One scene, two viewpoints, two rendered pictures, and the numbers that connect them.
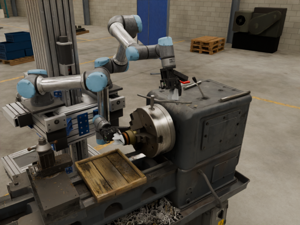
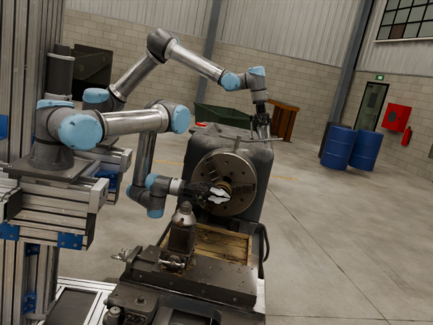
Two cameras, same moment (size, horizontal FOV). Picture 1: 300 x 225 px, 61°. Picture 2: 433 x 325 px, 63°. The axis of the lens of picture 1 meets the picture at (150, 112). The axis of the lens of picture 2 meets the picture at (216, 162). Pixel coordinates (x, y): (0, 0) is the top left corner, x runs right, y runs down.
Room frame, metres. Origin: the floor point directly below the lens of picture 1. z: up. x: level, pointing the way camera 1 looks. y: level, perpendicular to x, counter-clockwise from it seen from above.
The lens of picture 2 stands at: (0.41, 1.33, 1.60)
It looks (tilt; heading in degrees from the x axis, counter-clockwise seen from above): 15 degrees down; 308
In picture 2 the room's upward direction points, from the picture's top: 11 degrees clockwise
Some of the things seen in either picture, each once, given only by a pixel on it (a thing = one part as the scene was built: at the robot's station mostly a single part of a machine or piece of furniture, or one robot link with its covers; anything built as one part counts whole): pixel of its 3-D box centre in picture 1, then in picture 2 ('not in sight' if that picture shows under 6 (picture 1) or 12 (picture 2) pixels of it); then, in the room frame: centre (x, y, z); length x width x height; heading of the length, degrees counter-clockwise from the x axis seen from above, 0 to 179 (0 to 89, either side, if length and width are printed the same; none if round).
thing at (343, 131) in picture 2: not in sight; (337, 147); (3.19, -6.43, 0.44); 0.59 x 0.59 x 0.88
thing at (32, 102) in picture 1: (41, 95); (52, 150); (1.61, 0.74, 1.21); 0.15 x 0.15 x 0.10
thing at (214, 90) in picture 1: (196, 117); (227, 165); (1.62, -0.33, 1.06); 0.59 x 0.48 x 0.39; 124
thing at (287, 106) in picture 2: not in sight; (279, 119); (5.72, -8.06, 0.50); 1.61 x 0.44 x 1.00; 142
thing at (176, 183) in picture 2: (105, 127); (176, 186); (1.41, 0.28, 1.08); 0.08 x 0.05 x 0.08; 123
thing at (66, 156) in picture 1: (52, 166); (179, 251); (1.12, 0.52, 0.99); 0.20 x 0.10 x 0.05; 124
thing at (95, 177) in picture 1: (109, 172); (208, 245); (1.22, 0.24, 0.89); 0.36 x 0.30 x 0.04; 34
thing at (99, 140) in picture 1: (102, 134); (153, 203); (1.49, 0.32, 0.98); 0.11 x 0.08 x 0.11; 0
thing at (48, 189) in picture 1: (51, 181); (192, 272); (1.05, 0.51, 0.95); 0.43 x 0.17 x 0.05; 34
